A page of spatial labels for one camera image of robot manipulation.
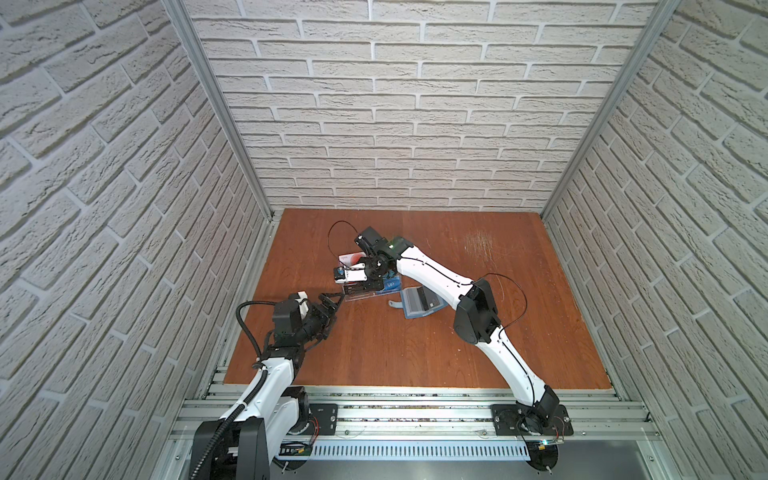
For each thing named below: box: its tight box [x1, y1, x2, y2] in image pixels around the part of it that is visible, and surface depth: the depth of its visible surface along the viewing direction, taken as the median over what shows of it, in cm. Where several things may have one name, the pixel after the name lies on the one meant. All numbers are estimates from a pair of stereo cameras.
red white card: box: [338, 251, 367, 266], surface depth 95 cm
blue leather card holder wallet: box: [388, 286, 449, 319], surface depth 94 cm
